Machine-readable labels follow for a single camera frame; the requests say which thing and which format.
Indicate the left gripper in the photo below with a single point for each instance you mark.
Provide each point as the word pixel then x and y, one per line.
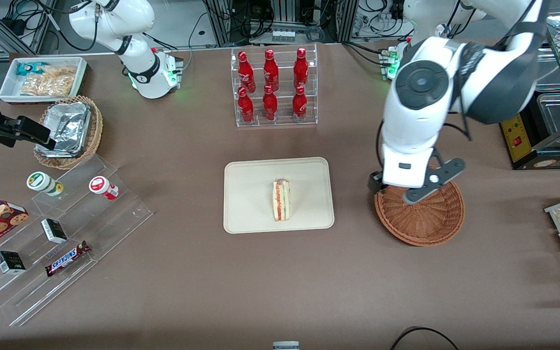
pixel 374 181

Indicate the triangular sandwich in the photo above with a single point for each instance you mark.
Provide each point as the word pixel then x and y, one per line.
pixel 281 201

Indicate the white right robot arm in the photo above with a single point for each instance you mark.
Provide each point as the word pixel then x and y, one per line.
pixel 139 53

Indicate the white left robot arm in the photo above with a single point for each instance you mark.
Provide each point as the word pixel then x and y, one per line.
pixel 455 73

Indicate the aluminium foil tray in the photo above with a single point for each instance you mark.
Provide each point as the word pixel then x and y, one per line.
pixel 68 126

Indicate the brown wicker basket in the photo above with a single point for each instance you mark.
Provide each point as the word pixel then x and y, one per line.
pixel 421 223

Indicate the light wicker basket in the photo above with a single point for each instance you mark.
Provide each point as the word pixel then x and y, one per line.
pixel 95 131

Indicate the cream rectangular tray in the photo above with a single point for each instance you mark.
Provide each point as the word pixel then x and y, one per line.
pixel 251 194

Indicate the clear bag of crackers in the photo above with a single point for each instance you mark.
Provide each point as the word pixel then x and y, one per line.
pixel 61 71
pixel 46 86

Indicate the white rectangular bin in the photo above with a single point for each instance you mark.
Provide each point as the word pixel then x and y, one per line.
pixel 8 85

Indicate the green lid sunflower cup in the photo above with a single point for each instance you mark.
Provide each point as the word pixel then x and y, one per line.
pixel 42 182

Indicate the teal snack packet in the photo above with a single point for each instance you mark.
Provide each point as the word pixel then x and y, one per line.
pixel 27 68

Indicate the red lid white cup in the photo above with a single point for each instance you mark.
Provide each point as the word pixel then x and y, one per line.
pixel 102 187

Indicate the black box white label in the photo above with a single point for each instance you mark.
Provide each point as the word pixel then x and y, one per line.
pixel 54 231

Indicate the clear acrylic stepped shelf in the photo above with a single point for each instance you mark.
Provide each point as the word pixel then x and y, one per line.
pixel 90 218

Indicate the black glass food warmer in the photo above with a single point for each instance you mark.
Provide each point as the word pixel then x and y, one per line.
pixel 518 138

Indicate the red cola bottle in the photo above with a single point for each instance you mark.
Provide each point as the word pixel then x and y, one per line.
pixel 246 107
pixel 271 70
pixel 301 68
pixel 246 73
pixel 270 104
pixel 299 104

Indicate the Snickers chocolate bar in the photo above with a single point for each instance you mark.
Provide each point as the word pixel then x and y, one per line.
pixel 67 258

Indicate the clear acrylic bottle rack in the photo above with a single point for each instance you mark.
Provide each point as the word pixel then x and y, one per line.
pixel 285 121

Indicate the black Face print box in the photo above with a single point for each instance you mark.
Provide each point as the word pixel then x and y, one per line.
pixel 10 262

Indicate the white power strip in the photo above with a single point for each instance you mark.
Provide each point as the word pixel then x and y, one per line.
pixel 283 35

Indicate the grey device edge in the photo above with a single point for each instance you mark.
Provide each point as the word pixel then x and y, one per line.
pixel 286 345

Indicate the aluminium profile frame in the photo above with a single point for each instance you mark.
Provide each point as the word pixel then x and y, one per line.
pixel 338 19

